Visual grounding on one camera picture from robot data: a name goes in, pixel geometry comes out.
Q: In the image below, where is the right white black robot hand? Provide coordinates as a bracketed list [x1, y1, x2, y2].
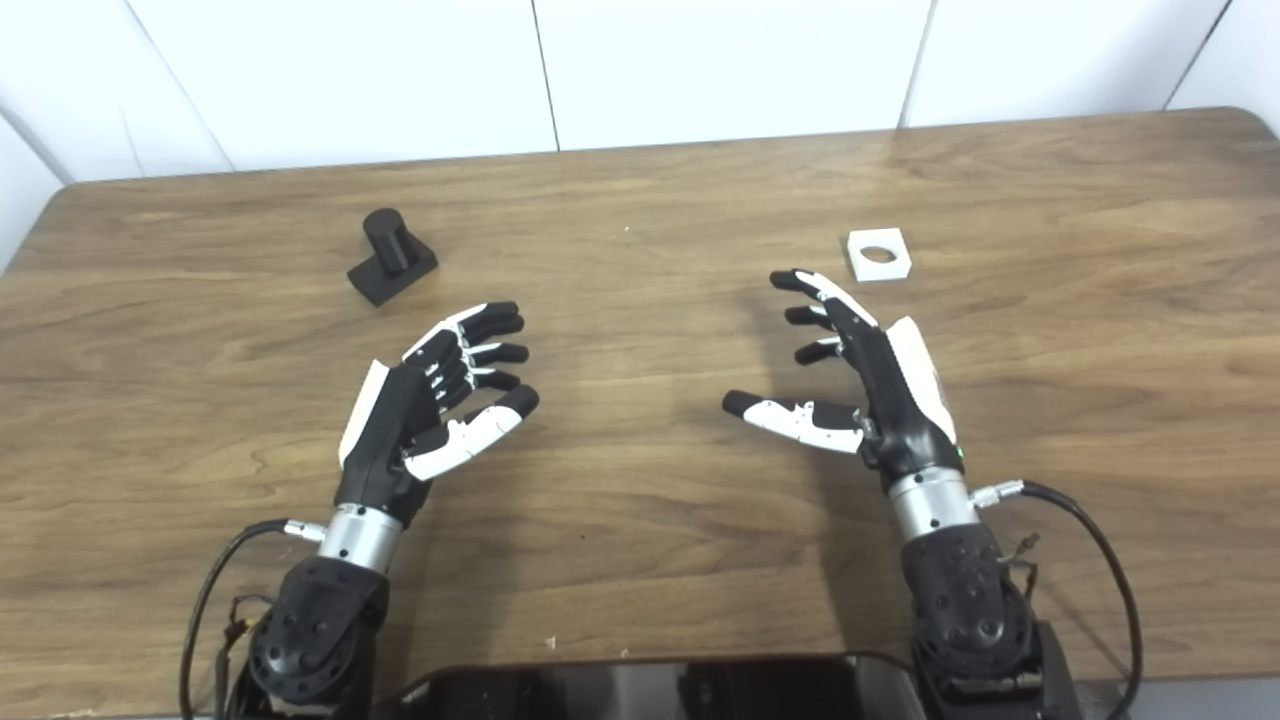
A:
[722, 268, 969, 491]

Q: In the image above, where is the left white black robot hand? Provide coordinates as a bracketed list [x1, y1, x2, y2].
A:
[335, 300, 541, 526]

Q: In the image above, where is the white square piece with hole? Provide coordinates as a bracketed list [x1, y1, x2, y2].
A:
[846, 228, 913, 283]

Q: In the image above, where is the black peg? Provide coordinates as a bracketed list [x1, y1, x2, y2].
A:
[347, 207, 439, 307]

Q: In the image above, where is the black grey robot torso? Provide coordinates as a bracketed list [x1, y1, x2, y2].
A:
[375, 655, 931, 720]

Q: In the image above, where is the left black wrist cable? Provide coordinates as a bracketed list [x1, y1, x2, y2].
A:
[178, 518, 329, 720]

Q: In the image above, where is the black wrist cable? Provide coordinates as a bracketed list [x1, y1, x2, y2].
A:
[970, 480, 1144, 720]
[178, 518, 329, 720]

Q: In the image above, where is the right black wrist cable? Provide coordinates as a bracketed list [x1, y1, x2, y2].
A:
[970, 480, 1144, 720]

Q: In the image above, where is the right thin wire yellow tip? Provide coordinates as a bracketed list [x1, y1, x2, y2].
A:
[998, 533, 1043, 606]

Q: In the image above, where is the thin wire yellow tip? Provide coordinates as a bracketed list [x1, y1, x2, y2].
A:
[998, 533, 1043, 606]
[215, 594, 276, 661]

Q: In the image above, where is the left thin wire yellow tip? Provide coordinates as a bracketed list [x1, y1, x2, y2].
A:
[215, 594, 276, 661]

